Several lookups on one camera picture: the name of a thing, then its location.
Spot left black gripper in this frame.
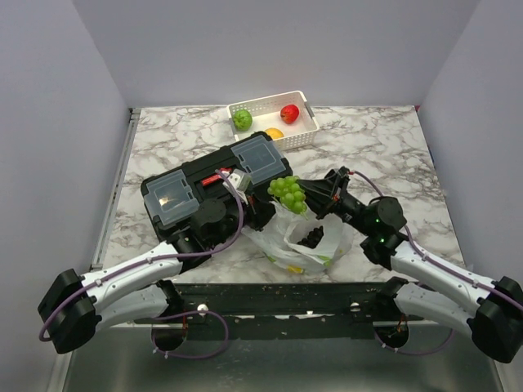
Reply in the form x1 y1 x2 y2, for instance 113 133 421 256
208 189 281 249

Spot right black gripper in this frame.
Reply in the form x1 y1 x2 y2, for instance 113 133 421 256
293 173 374 236

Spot green fake grape bunch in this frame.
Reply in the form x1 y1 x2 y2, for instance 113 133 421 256
267 176 307 216

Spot white lemon print plastic bag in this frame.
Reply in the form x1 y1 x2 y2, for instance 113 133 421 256
242 203 354 274

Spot yellow fake lemon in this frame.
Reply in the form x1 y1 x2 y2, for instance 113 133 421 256
265 127 284 140

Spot green fake guava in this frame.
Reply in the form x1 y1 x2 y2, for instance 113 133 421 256
232 109 253 131

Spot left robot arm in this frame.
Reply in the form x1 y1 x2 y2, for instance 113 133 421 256
38 195 275 354

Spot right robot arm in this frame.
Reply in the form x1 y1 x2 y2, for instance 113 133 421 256
298 167 522 363

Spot dark purple fake grapes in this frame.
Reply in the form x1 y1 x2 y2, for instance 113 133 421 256
297 226 324 249

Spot red fake apple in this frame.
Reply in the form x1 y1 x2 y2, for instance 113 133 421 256
279 105 300 124

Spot black plastic toolbox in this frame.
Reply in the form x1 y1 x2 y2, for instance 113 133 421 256
141 131 293 253

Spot white perforated plastic basket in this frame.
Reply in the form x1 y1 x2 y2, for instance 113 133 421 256
226 90 320 151

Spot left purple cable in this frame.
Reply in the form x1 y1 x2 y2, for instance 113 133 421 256
38 169 246 360

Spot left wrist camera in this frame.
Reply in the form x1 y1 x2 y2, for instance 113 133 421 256
221 168 251 204

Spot black mounting rail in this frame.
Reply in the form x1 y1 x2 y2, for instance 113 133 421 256
151 278 405 347

